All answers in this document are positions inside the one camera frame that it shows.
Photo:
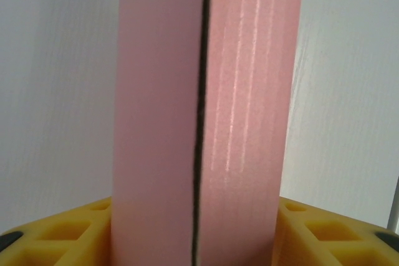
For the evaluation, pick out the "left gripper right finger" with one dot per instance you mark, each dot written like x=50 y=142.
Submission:
x=327 y=238

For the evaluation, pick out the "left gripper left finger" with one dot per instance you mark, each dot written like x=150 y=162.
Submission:
x=62 y=235

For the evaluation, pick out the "pink paper box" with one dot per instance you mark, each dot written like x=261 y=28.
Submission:
x=202 y=107

